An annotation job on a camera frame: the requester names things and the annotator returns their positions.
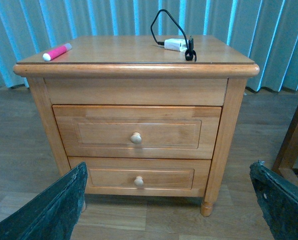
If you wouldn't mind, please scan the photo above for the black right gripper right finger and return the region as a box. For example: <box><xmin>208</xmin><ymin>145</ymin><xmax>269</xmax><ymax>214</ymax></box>
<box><xmin>250</xmin><ymin>161</ymin><xmax>298</xmax><ymax>240</ymax></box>

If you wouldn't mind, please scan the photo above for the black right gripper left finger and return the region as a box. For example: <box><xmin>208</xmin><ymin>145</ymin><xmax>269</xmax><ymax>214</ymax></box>
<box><xmin>0</xmin><ymin>162</ymin><xmax>88</xmax><ymax>240</ymax></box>

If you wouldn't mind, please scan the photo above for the wooden drawer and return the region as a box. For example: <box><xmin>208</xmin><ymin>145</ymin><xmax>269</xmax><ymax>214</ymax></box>
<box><xmin>68</xmin><ymin>157</ymin><xmax>211</xmax><ymax>197</ymax></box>
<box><xmin>53</xmin><ymin>105</ymin><xmax>221</xmax><ymax>159</ymax></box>

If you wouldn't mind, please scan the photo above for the pink marker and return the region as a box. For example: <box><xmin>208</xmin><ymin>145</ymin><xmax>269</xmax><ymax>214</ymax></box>
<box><xmin>42</xmin><ymin>43</ymin><xmax>72</xmax><ymax>62</ymax></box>

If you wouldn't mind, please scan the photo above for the dark wooden furniture leg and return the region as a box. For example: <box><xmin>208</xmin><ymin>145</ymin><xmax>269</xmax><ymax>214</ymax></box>
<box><xmin>272</xmin><ymin>82</ymin><xmax>298</xmax><ymax>191</ymax></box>

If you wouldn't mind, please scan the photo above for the wooden nightstand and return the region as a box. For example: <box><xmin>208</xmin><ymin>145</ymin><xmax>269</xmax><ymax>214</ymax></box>
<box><xmin>13</xmin><ymin>35</ymin><xmax>259</xmax><ymax>217</ymax></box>

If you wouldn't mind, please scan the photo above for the pale curtain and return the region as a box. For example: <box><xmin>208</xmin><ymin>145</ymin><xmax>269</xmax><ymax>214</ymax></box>
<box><xmin>0</xmin><ymin>0</ymin><xmax>298</xmax><ymax>92</ymax></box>

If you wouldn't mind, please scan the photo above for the white charger adapter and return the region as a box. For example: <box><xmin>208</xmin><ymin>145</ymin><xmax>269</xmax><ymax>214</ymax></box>
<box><xmin>164</xmin><ymin>38</ymin><xmax>187</xmax><ymax>52</ymax></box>

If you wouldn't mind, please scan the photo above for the black cable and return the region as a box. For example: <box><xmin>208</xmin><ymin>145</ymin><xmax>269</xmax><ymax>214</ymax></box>
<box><xmin>150</xmin><ymin>9</ymin><xmax>198</xmax><ymax>62</ymax></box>

